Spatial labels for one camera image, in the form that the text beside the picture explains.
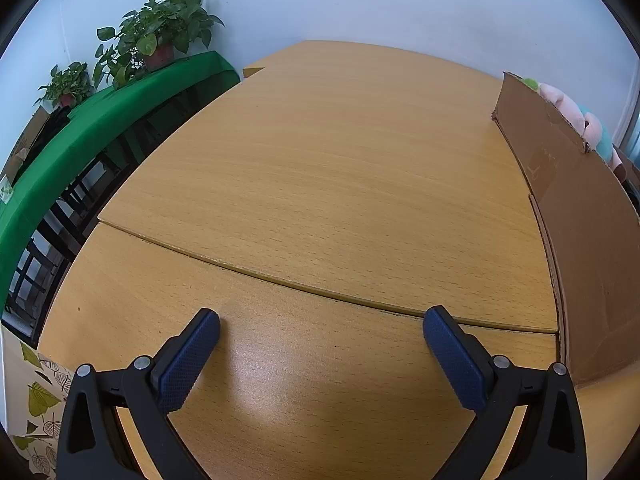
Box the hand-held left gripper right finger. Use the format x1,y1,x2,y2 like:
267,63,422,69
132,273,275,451
422,305,588,480

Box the wooden desk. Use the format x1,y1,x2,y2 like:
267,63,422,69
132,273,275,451
37,40,640,480

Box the teal and pink plush toy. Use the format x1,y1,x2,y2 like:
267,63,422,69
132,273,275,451
520,77,628,181

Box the large cardboard box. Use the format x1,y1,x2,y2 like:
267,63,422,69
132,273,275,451
490,71,640,391

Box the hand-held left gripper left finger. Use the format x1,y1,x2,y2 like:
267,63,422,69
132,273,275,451
56,308,221,480

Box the green tablecloth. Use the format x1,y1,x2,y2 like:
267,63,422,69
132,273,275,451
0,51,242,311

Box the large potted green plant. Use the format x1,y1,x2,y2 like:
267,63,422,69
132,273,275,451
92,0,226,91

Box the open cardboard carton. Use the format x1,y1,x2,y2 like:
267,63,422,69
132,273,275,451
0,107,51,186

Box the small potted green plant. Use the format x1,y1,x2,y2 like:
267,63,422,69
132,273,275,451
37,61,96,109

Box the leaf-print bag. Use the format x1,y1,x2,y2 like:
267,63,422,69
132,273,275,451
0,327,76,478

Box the black chair frame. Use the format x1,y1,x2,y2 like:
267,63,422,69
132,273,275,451
2,155,126,343

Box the metal window frame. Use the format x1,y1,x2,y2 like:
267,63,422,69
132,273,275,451
612,90,640,171

